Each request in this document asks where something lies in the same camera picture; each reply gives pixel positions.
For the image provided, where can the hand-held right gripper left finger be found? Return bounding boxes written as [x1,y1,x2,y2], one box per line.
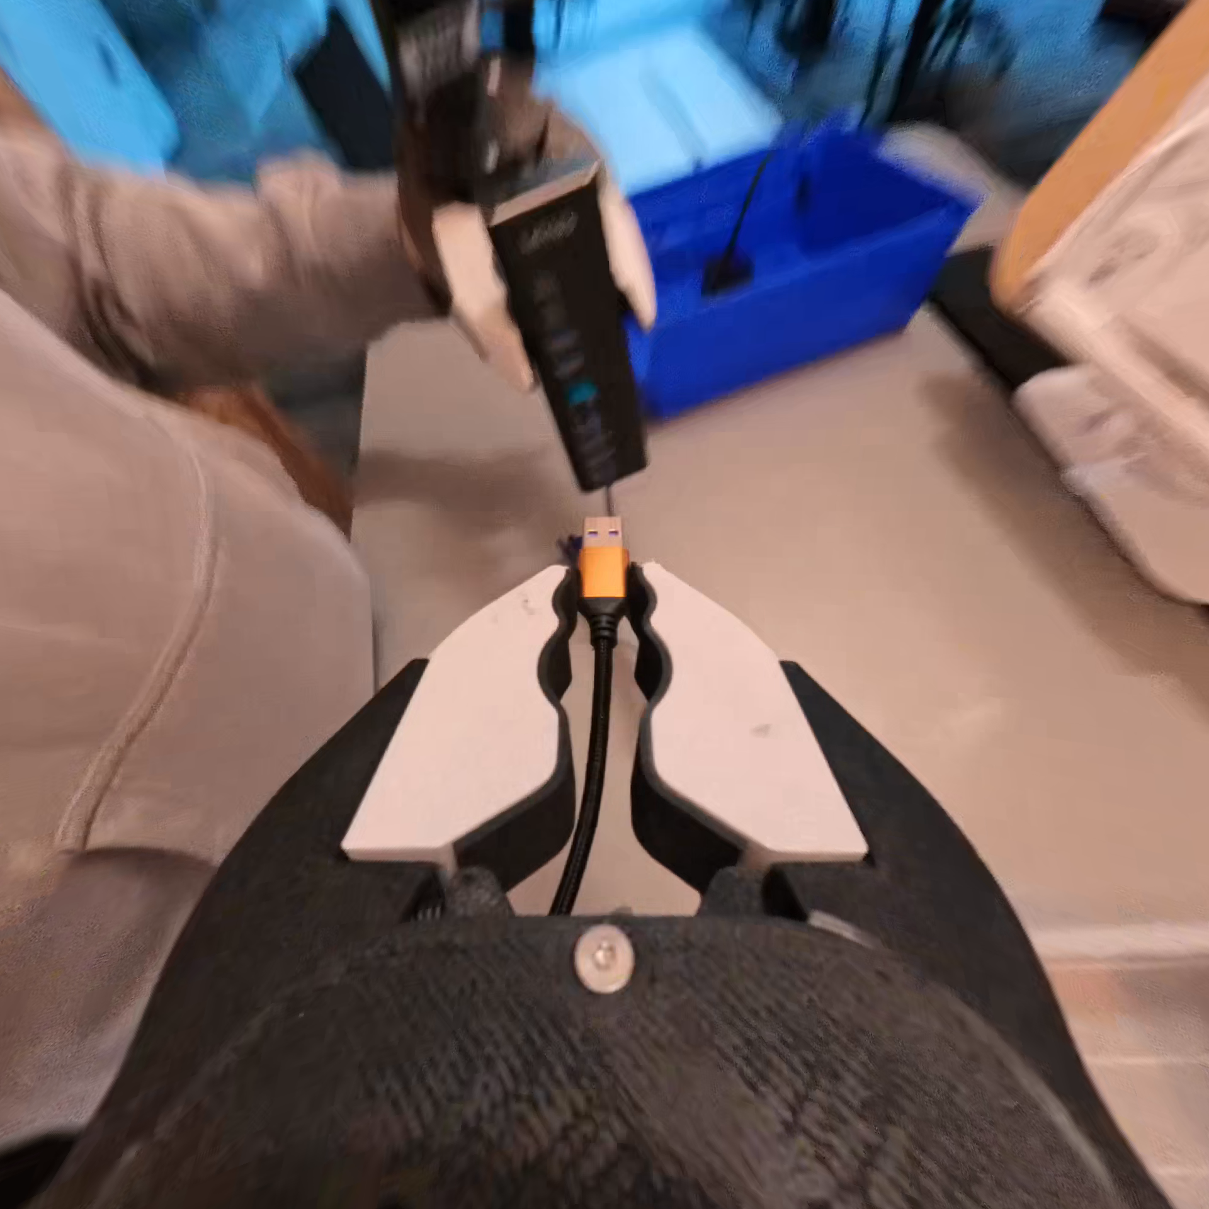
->
[339,564,580,871]

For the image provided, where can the orange plug USB cable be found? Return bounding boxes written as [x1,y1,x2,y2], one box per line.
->
[546,513,631,917]

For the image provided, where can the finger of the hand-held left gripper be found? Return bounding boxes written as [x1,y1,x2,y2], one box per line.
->
[601,182,660,333]
[429,201,541,392]

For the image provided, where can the blue plastic bin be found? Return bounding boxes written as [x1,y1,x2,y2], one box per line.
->
[622,110,984,422]

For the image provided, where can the black hub cable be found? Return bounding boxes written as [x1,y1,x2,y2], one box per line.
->
[700,142,788,295]

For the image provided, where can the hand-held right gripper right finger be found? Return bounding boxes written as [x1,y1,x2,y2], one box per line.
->
[629,561,870,869]

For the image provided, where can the large white instruction sheet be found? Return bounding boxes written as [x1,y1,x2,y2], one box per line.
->
[1015,94,1209,606]

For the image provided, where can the slim black USB hub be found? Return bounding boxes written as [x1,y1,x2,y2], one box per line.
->
[486,159,653,494]

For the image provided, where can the wooden document stand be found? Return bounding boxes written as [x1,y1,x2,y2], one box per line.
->
[991,0,1209,606]

